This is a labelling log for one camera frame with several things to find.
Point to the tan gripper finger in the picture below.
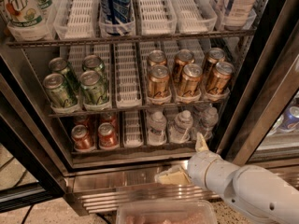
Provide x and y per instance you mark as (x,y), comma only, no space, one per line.
(200,144)
(176,175)

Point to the clear water bottle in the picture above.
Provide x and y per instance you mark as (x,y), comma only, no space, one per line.
(180,127)
(204,122)
(156,128)

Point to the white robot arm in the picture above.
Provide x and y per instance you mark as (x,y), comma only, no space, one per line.
(251,190)

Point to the glass fridge door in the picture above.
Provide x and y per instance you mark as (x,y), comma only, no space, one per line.
(254,144)

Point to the white label bottle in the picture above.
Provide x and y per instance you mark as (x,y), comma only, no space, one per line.
(236,13)

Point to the blue pepsi bottle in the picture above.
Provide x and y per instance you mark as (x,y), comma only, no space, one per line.
(116,17)

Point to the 7up soda bottle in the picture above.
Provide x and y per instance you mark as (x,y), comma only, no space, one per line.
(26,20)

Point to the clear plastic bin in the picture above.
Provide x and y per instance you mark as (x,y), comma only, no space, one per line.
(166,212)

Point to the front right gold can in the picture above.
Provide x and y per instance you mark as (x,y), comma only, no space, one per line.
(219,78)

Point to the gold can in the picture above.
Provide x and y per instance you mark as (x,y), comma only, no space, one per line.
(158,82)
(191,76)
(183,57)
(213,56)
(157,57)
(219,78)

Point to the front middle gold can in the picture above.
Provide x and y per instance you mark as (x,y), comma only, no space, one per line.
(191,76)

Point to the front right red can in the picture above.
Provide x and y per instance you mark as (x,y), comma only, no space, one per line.
(107,136)

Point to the red can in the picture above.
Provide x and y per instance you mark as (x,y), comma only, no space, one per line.
(110,118)
(83,141)
(107,136)
(83,120)

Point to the front left gold can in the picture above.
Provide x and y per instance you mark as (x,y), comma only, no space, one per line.
(158,82)

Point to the back middle gold can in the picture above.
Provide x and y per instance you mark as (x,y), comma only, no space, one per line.
(183,57)

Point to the back right red can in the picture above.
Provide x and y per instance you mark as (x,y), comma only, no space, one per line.
(110,118)

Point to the back right gold can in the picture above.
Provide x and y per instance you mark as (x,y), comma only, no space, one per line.
(213,56)

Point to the blue can behind glass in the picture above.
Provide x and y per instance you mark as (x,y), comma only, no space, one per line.
(291,119)

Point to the front left red can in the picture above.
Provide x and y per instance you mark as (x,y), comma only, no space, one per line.
(83,141)

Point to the back left gold can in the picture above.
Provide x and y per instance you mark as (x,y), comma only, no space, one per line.
(157,57)

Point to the back left red can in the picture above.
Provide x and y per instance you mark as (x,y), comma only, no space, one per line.
(83,120)

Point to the front right green can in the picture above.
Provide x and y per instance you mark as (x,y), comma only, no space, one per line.
(93,87)

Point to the green can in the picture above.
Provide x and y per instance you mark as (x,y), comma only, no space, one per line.
(93,87)
(95,63)
(61,66)
(59,91)

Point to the back right green can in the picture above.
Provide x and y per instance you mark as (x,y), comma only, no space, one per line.
(95,63)

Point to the front left green can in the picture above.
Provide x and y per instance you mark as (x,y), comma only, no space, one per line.
(59,91)

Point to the back left green can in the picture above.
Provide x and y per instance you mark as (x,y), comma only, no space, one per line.
(61,66)

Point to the middle wire shelf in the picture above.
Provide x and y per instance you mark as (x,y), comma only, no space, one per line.
(133,108)

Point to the wire shelf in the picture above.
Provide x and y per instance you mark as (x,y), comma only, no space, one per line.
(123,39)
(133,108)

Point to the top wire shelf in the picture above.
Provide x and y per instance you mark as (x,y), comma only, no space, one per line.
(123,39)

